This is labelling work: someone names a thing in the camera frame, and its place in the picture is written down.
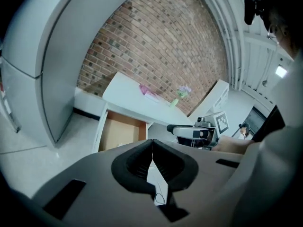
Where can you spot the black head camera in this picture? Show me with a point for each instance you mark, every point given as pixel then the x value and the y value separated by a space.
pixel 251 8

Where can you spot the green vase with purple flowers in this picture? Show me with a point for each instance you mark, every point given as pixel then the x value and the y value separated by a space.
pixel 180 94

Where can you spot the person's head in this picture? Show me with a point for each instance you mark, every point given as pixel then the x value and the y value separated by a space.
pixel 287 20

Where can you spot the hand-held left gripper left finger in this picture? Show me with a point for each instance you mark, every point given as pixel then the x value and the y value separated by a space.
pixel 94 188

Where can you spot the pink box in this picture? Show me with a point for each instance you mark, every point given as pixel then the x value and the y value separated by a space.
pixel 149 93

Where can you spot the white paper item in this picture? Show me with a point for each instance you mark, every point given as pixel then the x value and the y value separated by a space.
pixel 158 188

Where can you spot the dark window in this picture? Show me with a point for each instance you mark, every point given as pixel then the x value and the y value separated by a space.
pixel 255 120

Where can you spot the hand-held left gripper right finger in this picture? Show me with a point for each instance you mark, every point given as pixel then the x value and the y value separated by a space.
pixel 203 174

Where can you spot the grey refrigerator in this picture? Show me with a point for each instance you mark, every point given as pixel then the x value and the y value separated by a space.
pixel 28 44

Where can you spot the white shelf unit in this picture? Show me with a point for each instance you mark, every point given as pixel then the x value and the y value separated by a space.
pixel 219 98

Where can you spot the person's right forearm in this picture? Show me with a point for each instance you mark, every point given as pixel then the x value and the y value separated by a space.
pixel 230 145

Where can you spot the square ceiling light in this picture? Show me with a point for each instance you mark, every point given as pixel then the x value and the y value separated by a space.
pixel 281 71

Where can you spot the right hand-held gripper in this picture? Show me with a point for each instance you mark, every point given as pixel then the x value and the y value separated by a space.
pixel 208 126

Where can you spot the white desk drawer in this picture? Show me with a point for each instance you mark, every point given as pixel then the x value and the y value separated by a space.
pixel 118 131

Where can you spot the person's eyeglasses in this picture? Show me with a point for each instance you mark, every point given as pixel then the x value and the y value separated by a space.
pixel 272 35

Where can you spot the white desk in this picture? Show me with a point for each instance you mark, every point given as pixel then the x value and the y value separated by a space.
pixel 127 91

